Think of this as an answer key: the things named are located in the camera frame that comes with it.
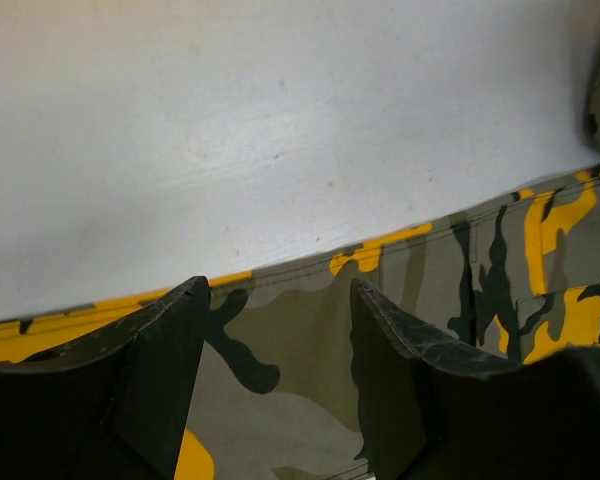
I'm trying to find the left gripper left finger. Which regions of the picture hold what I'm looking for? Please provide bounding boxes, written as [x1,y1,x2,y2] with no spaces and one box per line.
[0,276,211,479]

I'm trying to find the yellow green camouflage trousers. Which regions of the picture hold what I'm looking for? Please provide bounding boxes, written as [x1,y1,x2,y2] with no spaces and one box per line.
[0,1,600,479]

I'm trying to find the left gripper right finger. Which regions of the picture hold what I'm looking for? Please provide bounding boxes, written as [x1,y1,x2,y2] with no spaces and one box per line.
[350,280,600,479]

